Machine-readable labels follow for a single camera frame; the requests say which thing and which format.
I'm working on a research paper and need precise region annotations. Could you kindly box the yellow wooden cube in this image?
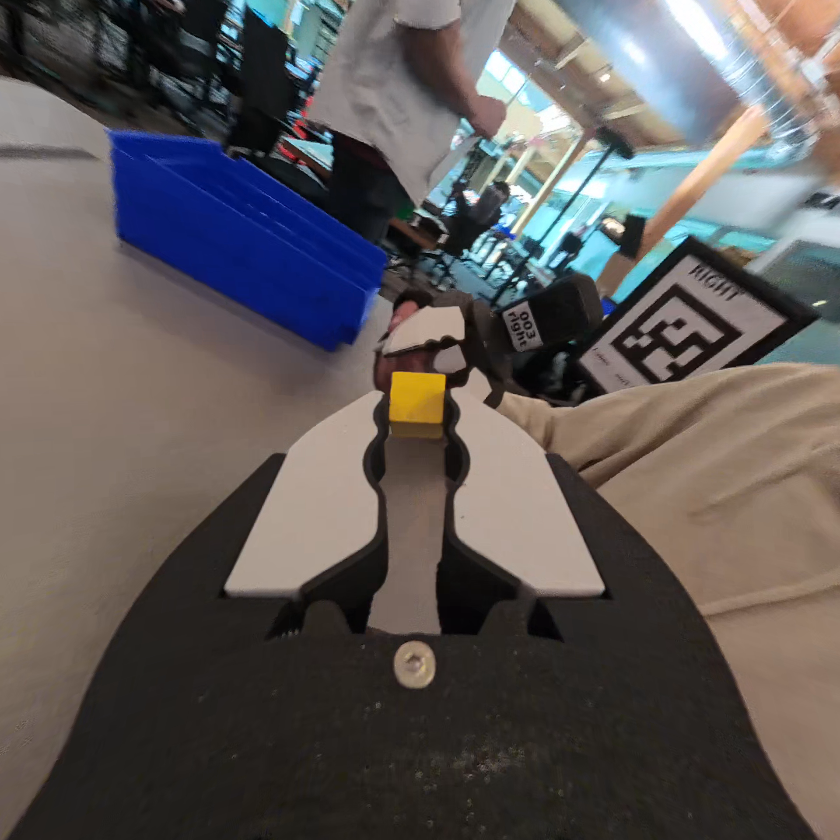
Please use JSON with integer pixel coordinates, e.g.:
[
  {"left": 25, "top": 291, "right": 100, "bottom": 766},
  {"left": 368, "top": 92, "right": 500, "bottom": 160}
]
[{"left": 388, "top": 371, "right": 447, "bottom": 439}]

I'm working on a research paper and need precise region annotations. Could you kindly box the person's right forearm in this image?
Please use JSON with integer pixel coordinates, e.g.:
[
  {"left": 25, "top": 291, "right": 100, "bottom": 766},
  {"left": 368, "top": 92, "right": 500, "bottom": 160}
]
[{"left": 495, "top": 362, "right": 840, "bottom": 611}]

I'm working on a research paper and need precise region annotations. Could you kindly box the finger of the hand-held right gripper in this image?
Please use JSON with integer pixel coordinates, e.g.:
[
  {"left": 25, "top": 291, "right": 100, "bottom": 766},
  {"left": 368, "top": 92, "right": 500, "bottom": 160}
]
[
  {"left": 430, "top": 343, "right": 472, "bottom": 385},
  {"left": 382, "top": 306, "right": 468, "bottom": 360}
]

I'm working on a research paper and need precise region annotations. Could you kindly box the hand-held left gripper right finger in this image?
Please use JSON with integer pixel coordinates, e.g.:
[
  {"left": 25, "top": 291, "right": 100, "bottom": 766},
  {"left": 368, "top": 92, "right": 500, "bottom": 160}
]
[{"left": 436, "top": 388, "right": 606, "bottom": 634}]

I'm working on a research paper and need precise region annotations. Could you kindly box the blue plastic bin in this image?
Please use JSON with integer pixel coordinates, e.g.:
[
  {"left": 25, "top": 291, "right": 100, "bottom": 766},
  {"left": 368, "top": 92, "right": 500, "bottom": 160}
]
[{"left": 107, "top": 129, "right": 388, "bottom": 352}]

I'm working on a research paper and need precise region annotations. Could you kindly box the wooden post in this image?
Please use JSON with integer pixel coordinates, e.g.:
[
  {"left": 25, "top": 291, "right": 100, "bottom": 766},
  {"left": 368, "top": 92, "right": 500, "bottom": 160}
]
[{"left": 638, "top": 104, "right": 770, "bottom": 260}]

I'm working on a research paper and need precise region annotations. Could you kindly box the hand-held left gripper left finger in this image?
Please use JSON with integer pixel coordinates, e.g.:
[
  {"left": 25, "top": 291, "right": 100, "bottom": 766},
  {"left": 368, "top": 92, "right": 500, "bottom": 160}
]
[{"left": 224, "top": 389, "right": 389, "bottom": 634}]

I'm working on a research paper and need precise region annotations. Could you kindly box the black office chair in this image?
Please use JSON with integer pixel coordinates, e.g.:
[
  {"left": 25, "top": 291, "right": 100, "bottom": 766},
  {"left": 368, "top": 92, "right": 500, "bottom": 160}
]
[{"left": 226, "top": 5, "right": 309, "bottom": 158}]

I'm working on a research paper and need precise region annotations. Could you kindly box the silver ventilation duct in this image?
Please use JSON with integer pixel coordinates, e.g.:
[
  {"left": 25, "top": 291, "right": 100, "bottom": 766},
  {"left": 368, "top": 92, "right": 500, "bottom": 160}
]
[{"left": 564, "top": 0, "right": 762, "bottom": 148}]

